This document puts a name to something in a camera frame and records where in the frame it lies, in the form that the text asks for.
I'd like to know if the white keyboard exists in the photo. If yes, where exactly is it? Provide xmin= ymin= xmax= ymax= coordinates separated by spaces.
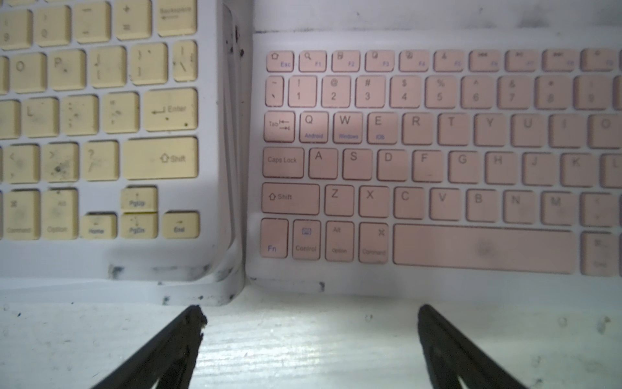
xmin=0 ymin=4 xmax=246 ymax=307

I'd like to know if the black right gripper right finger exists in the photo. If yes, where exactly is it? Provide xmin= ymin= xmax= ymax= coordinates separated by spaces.
xmin=417 ymin=304 xmax=524 ymax=389

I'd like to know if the pink keyboard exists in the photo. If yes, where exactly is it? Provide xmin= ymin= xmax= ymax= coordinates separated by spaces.
xmin=246 ymin=27 xmax=621 ymax=307

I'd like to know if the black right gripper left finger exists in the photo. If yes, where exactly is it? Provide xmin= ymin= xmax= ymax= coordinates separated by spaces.
xmin=95 ymin=306 xmax=207 ymax=388

